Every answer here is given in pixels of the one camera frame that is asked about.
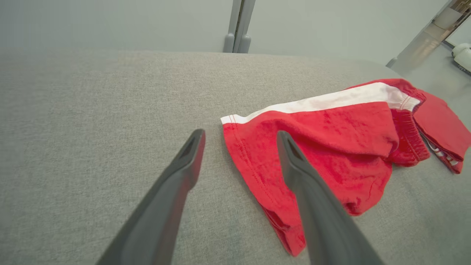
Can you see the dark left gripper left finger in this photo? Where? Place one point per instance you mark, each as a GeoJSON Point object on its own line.
{"type": "Point", "coordinates": [158, 221]}

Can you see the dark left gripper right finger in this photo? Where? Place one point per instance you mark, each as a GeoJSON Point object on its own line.
{"type": "Point", "coordinates": [323, 228]}

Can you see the red shorts white stripe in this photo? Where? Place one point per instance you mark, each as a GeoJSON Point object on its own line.
{"type": "Point", "coordinates": [349, 140]}

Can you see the grey fabric sofa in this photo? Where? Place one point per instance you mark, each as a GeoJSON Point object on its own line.
{"type": "Point", "coordinates": [92, 110]}

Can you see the grey partition foot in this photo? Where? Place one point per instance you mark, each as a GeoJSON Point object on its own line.
{"type": "Point", "coordinates": [392, 62]}

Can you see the white rounded machine base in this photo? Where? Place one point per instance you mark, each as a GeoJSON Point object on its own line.
{"type": "Point", "coordinates": [463, 55]}

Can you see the grey partition joint post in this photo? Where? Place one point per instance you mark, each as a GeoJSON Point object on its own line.
{"type": "Point", "coordinates": [229, 42]}

